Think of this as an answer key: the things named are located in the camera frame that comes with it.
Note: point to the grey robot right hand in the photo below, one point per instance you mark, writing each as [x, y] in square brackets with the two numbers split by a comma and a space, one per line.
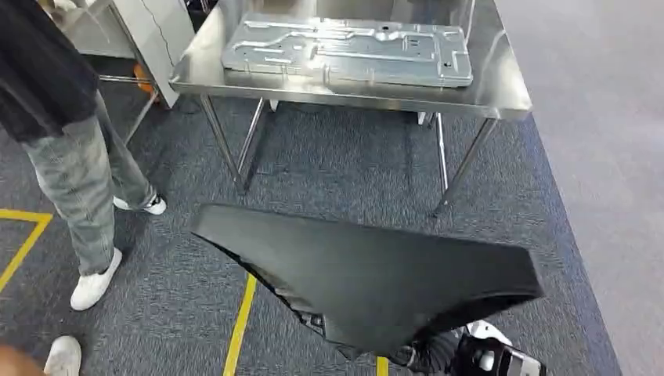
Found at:
[430, 355]

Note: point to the black plastic plate bracket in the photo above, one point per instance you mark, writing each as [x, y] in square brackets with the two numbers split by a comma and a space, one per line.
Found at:
[373, 280]

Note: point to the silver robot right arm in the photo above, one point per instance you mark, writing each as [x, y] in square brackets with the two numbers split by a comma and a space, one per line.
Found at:
[498, 358]

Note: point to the yellow floor tape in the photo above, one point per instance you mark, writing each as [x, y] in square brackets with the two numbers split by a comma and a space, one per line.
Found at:
[26, 244]
[239, 327]

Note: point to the stainless steel table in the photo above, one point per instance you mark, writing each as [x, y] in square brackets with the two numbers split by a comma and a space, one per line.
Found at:
[498, 78]

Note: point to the pressed sheet metal panel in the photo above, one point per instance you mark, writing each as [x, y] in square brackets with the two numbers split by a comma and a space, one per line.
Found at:
[347, 52]

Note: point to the person with bare leg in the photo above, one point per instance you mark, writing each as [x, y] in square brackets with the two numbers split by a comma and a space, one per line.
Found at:
[65, 355]

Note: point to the orange object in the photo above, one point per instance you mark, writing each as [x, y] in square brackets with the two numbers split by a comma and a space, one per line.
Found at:
[142, 78]

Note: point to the standing person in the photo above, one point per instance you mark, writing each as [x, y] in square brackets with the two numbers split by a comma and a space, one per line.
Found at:
[67, 155]

